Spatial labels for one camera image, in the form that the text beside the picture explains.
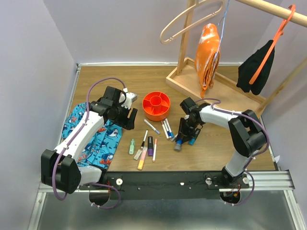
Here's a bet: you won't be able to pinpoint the orange round desk organizer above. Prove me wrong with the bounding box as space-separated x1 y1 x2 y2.
142 91 171 122

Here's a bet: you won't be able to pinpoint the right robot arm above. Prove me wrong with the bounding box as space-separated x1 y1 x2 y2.
174 97 270 188

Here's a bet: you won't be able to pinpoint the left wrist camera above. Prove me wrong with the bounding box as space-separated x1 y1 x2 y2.
119 92 137 109

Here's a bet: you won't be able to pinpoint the orange plastic hanger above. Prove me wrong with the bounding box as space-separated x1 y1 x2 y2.
249 4 296 85

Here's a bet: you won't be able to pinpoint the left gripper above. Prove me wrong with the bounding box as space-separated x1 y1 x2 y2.
110 102 138 130

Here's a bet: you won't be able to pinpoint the white brown marker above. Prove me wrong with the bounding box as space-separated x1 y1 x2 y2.
160 120 169 140

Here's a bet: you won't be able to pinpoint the orange folded cloth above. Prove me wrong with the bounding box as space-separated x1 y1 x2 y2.
194 23 220 98

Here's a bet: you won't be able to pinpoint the white pink pen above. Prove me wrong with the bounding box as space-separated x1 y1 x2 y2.
152 138 157 162

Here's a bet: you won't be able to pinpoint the wooden clothes rack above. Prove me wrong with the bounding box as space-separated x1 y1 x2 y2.
160 0 307 116

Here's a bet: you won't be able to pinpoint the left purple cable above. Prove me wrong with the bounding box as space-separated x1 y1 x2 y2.
53 77 128 209

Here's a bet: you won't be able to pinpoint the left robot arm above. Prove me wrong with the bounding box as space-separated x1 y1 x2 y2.
41 86 138 194

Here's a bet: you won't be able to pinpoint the pink yellow highlighter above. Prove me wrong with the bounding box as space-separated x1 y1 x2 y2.
137 147 148 170

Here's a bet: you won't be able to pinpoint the black garment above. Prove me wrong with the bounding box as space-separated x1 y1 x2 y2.
236 40 275 95

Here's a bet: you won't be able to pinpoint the white purple marker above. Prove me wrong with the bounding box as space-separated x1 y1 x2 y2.
144 119 160 135

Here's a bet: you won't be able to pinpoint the black purple highlighter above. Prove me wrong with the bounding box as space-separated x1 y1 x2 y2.
147 136 154 156

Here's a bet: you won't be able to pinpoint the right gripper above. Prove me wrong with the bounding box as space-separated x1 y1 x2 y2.
176 117 200 143

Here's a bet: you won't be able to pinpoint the blue wire hanger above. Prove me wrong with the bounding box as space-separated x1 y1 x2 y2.
213 0 230 61

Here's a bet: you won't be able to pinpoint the white black pen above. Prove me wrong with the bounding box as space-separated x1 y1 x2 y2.
141 129 148 149

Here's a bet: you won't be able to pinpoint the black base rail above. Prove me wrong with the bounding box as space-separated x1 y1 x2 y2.
79 170 250 201

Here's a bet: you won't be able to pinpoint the white dark blue marker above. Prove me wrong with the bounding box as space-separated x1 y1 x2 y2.
162 120 171 139

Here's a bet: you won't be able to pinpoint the black blue highlighter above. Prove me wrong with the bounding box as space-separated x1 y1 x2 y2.
188 135 198 146

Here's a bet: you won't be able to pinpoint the blue shark print shorts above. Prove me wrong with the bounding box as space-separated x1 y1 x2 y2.
62 103 122 169

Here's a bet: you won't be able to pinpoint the grey eraser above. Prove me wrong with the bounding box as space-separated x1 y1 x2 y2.
134 149 142 161

